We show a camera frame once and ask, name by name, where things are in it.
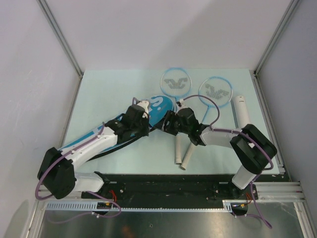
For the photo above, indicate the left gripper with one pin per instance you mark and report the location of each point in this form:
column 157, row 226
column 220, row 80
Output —
column 146, row 130

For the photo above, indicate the white shuttlecock tube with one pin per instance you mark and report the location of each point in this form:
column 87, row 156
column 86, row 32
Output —
column 241, row 111

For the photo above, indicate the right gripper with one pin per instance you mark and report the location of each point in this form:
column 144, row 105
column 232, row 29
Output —
column 170, row 116

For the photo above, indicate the right aluminium frame post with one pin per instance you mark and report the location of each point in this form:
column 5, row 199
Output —
column 284, row 22

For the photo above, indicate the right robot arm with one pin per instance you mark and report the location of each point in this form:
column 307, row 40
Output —
column 252, row 148

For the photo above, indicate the blue sport racket bag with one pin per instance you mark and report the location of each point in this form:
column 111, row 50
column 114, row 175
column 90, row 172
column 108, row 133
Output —
column 158, row 107

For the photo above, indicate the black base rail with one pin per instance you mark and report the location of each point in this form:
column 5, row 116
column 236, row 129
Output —
column 173, row 191

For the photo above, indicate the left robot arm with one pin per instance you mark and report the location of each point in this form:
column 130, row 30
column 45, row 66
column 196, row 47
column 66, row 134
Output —
column 58, row 172

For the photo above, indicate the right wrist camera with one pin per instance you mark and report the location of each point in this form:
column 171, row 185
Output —
column 181, row 104

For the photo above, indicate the blue badminton racket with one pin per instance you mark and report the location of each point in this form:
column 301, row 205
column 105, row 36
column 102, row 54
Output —
column 215, row 92
column 176, row 82

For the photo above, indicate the aluminium frame post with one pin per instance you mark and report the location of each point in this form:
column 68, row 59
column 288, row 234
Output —
column 284, row 22
column 53, row 23

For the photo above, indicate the left aluminium frame post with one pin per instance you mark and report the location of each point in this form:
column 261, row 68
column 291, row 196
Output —
column 53, row 23

